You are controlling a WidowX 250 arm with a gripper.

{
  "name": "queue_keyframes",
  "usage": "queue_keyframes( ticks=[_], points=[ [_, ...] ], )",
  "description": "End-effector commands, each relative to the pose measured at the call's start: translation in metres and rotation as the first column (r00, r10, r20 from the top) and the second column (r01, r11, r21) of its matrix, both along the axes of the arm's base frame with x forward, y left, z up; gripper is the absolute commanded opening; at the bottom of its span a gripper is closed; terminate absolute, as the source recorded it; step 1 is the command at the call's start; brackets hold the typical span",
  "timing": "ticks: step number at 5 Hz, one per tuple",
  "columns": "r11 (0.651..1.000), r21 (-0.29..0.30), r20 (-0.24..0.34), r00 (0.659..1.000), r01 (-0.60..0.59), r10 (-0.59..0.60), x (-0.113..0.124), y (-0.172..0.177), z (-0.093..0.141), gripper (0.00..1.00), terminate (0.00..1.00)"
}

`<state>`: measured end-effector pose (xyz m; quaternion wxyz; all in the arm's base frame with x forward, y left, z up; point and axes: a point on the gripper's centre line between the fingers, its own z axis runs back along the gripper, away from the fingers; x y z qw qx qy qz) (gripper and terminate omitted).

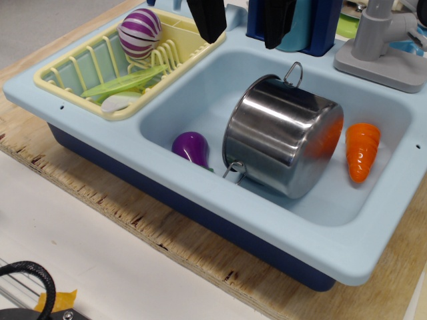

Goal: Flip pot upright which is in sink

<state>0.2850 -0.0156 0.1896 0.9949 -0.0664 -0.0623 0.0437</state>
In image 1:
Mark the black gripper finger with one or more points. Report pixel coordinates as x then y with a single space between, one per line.
209 17
278 17

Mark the stainless steel pot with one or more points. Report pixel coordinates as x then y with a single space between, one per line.
281 136

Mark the light blue toy sink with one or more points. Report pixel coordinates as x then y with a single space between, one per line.
335 233

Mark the teal toy cup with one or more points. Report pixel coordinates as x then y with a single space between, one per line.
299 36

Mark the dark blue holder box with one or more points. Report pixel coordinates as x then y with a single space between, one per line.
325 15

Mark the green toy plate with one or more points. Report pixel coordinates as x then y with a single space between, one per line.
347 26

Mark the purple white striped toy onion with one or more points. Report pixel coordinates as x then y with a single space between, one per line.
140 33

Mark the grey toy faucet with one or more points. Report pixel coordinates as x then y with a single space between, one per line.
370 56

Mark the yellow dish rack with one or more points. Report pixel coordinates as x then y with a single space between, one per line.
101 59

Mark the white toy vegetable piece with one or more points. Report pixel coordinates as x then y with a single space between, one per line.
119 101

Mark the purple toy eggplant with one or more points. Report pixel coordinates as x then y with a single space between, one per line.
194 147

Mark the orange toy carrot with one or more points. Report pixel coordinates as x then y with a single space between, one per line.
362 142

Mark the wooden plywood board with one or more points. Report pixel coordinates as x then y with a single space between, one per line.
131 257

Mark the yellow tape piece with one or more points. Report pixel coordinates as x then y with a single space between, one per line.
63 301

